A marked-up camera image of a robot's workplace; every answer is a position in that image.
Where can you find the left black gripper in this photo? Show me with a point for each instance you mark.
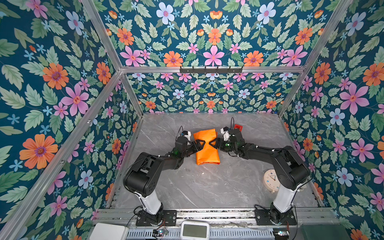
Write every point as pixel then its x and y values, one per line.
pixel 200 147

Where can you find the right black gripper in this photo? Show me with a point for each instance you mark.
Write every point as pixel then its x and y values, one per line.
pixel 218 140

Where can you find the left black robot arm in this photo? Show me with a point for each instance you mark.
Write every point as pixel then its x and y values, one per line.
pixel 142 177

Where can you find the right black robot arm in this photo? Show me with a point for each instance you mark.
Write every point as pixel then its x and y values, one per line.
pixel 290 169

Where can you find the white box bottom left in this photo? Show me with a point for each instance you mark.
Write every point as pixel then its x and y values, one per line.
pixel 103 231

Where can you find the red tape dispenser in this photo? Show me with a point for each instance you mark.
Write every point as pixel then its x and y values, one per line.
pixel 238 127

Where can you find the white round clock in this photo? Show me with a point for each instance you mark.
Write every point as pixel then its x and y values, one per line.
pixel 270 181

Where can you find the white display device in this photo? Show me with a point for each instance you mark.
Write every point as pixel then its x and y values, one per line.
pixel 195 230

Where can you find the green mat bottom right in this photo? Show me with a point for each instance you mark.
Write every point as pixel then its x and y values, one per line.
pixel 324 232

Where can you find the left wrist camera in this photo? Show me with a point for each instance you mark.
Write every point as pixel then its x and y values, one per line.
pixel 186 134

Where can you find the black hook rail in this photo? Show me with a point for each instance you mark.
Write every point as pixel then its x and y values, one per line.
pixel 211 70

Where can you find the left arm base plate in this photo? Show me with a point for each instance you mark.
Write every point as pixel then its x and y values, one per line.
pixel 163 217

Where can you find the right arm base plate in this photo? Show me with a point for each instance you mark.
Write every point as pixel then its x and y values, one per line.
pixel 274 217

